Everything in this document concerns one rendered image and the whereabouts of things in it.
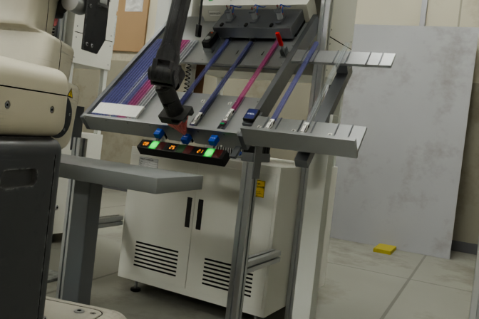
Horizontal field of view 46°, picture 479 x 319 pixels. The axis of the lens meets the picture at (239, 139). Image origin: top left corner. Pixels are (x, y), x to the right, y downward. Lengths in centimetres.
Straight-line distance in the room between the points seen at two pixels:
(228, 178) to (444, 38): 279
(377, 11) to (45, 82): 409
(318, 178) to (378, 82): 280
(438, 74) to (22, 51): 359
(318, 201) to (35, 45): 97
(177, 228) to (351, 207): 230
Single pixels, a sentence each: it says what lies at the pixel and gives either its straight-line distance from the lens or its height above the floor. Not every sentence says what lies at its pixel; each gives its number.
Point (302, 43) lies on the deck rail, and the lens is 215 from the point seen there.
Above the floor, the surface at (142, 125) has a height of 72.
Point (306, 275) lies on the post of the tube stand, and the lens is 184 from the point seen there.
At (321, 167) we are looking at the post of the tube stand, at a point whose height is 65.
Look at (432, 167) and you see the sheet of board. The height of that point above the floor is 62.
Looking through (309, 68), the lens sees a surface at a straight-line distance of 240.
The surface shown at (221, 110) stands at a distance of 192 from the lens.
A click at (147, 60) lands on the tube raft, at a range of 234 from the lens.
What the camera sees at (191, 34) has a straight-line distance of 243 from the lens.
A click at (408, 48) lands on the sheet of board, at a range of 459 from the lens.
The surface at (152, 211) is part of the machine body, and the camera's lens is 237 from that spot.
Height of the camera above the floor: 74
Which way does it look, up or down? 1 degrees down
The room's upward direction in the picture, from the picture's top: 6 degrees clockwise
